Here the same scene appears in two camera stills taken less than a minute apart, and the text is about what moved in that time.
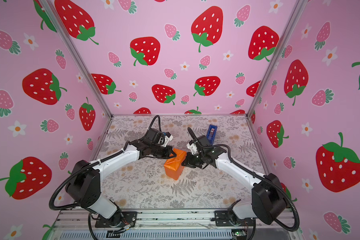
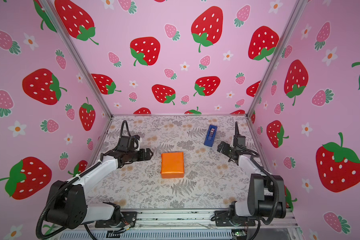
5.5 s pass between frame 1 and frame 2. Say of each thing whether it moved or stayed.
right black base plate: stayed
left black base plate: stayed
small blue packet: stayed
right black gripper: moved
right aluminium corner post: stayed
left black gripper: moved
